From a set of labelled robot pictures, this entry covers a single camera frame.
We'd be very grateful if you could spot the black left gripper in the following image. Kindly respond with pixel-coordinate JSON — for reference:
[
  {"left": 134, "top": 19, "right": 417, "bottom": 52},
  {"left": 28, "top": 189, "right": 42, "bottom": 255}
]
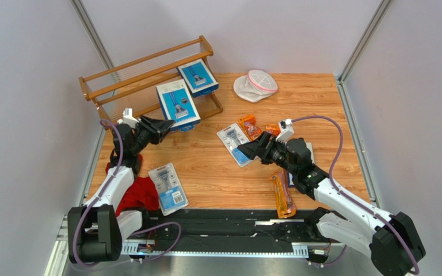
[{"left": 130, "top": 115, "right": 174, "bottom": 155}]

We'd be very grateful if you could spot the large blue Harry's razor box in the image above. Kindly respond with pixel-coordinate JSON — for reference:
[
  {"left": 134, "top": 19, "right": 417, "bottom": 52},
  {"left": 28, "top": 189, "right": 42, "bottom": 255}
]
[{"left": 155, "top": 79, "right": 201, "bottom": 132}]

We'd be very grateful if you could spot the small blue Harry's razor box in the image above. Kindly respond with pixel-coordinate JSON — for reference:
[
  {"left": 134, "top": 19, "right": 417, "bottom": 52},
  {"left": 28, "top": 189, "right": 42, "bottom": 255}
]
[{"left": 285, "top": 142, "right": 315, "bottom": 188}]

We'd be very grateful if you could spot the Gillette razor blister pack front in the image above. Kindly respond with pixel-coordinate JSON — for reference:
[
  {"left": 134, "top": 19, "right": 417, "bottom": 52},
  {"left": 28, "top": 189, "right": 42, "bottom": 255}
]
[{"left": 148, "top": 163, "right": 189, "bottom": 216}]

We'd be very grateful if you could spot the gillette razor blister pack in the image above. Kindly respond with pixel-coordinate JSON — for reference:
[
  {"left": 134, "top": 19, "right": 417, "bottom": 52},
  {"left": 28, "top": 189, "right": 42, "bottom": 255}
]
[
  {"left": 216, "top": 123, "right": 254, "bottom": 167},
  {"left": 148, "top": 163, "right": 189, "bottom": 216}
]

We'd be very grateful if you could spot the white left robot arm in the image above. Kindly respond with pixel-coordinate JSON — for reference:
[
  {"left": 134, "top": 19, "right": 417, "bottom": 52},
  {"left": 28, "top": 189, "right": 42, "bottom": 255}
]
[{"left": 67, "top": 116, "right": 175, "bottom": 267}]

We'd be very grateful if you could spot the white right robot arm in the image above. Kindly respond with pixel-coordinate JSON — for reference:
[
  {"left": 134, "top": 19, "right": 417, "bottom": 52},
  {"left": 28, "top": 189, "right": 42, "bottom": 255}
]
[{"left": 237, "top": 132, "right": 426, "bottom": 275}]

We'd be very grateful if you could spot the wooden two-tier shelf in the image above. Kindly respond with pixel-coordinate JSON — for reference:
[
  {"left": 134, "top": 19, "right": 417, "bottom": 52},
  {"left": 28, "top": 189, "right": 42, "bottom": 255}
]
[{"left": 79, "top": 36, "right": 223, "bottom": 122}]

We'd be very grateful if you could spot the blue Harry's box on shelf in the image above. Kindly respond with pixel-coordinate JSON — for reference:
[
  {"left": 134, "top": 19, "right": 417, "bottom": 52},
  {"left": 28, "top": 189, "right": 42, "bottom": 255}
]
[{"left": 177, "top": 59, "right": 219, "bottom": 98}]

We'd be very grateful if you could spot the orange Bic razor bag right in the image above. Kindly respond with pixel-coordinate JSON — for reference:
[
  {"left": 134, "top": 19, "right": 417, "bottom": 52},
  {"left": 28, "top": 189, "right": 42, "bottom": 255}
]
[{"left": 264, "top": 124, "right": 281, "bottom": 136}]

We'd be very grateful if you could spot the orange bic razor bag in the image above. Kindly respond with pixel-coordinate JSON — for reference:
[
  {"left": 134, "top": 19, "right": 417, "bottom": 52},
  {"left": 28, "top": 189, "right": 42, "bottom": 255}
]
[
  {"left": 269, "top": 170, "right": 297, "bottom": 219},
  {"left": 264, "top": 124, "right": 281, "bottom": 136},
  {"left": 238, "top": 114, "right": 262, "bottom": 141}
]

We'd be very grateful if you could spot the orange Bic razor bag left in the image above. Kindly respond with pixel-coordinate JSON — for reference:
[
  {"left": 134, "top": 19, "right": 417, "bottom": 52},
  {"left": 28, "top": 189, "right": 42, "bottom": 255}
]
[{"left": 238, "top": 114, "right": 262, "bottom": 141}]

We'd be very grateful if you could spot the Gillette razor blister pack centre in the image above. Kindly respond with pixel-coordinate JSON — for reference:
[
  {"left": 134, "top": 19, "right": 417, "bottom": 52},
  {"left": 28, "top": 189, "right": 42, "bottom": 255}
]
[{"left": 216, "top": 123, "right": 254, "bottom": 167}]

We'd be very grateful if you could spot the orange Bic razor bag front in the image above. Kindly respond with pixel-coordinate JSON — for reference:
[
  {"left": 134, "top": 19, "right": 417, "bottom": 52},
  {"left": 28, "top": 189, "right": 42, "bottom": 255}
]
[{"left": 269, "top": 170, "right": 297, "bottom": 219}]

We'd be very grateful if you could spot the white mesh laundry bag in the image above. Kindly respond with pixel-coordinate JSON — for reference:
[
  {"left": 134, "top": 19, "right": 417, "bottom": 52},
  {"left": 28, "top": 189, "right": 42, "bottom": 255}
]
[{"left": 233, "top": 70, "right": 279, "bottom": 103}]

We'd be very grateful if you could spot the red cloth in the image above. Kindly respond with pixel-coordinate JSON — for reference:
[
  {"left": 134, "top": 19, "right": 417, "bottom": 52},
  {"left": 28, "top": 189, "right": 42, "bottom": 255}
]
[{"left": 105, "top": 154, "right": 161, "bottom": 218}]

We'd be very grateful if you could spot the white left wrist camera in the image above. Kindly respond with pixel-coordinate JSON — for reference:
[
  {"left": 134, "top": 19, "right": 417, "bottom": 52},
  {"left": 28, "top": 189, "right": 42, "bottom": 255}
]
[{"left": 117, "top": 108, "right": 139, "bottom": 129}]

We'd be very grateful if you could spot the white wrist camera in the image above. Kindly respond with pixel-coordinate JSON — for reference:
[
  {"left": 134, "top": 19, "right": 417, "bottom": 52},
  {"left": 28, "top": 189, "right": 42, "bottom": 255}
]
[
  {"left": 117, "top": 108, "right": 139, "bottom": 129},
  {"left": 276, "top": 118, "right": 294, "bottom": 143}
]

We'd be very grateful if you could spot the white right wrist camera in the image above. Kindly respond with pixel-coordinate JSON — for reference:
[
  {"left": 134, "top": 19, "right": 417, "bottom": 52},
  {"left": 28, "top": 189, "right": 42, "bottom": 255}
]
[{"left": 276, "top": 118, "right": 294, "bottom": 143}]

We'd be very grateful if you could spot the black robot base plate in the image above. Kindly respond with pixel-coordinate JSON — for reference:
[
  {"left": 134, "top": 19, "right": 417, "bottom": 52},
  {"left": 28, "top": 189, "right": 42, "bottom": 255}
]
[{"left": 121, "top": 208, "right": 343, "bottom": 259}]

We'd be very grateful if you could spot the aluminium frame rail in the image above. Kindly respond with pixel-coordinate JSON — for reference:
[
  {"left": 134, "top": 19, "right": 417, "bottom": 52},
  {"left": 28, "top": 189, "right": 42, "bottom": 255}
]
[{"left": 44, "top": 214, "right": 415, "bottom": 276}]

